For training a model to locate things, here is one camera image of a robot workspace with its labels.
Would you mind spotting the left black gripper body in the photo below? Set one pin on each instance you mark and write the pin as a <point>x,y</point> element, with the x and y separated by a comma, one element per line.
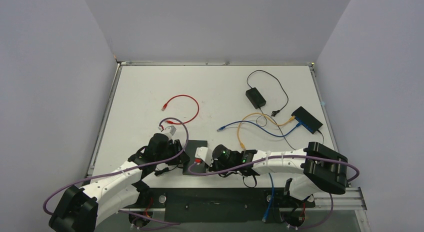
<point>172,150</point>

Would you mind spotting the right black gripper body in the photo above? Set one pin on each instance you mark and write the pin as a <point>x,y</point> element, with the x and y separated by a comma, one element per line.
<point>205,162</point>

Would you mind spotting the black power adapter with cord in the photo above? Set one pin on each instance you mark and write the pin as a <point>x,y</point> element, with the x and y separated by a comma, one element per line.
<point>279,99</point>

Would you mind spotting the black network switch small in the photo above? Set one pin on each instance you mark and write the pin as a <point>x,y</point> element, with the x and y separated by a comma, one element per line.
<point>307,120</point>

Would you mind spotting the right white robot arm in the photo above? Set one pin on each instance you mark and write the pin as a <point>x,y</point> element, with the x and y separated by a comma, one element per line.
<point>315,168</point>

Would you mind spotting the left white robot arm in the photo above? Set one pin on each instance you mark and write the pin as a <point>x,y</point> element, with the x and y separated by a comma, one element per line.
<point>82,209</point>

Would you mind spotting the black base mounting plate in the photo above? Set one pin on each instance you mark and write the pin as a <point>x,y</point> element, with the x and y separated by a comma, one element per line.
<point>220,205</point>

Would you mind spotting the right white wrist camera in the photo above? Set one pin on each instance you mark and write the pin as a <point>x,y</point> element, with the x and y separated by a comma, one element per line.
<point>204,155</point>

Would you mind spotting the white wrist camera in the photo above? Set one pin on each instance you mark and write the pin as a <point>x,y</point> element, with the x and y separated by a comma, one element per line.
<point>169,131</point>
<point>204,155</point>

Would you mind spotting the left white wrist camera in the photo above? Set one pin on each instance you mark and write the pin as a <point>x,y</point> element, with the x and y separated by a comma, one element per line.
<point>169,131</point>

